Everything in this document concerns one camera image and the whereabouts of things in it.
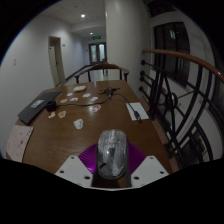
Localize white marbled mouse pad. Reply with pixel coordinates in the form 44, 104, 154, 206
5, 124, 35, 163

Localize dark framed window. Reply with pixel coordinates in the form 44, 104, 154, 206
153, 21, 192, 88

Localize black railing with wooden handrail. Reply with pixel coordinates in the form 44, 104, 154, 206
138, 48, 224, 171

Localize wooden side door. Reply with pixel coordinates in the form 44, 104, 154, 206
48, 35, 67, 87

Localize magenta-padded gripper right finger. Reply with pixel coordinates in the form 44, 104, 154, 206
126, 142, 170, 189

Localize white paper sheet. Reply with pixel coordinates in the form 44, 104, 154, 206
125, 101, 150, 122

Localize double glass door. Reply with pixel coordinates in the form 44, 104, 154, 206
88, 41, 108, 66

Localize flat black laptop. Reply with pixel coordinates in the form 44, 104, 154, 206
17, 91, 63, 126

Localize beige card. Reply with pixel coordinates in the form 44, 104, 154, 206
72, 85, 87, 93

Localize wooden chair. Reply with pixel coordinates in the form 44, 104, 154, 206
73, 61, 130, 84

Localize small black block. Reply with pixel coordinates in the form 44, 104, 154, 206
45, 100, 58, 113

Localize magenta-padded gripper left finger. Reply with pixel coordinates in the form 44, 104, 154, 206
54, 143, 99, 188

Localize transparent computer mouse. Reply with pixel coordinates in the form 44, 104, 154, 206
96, 129, 129, 181

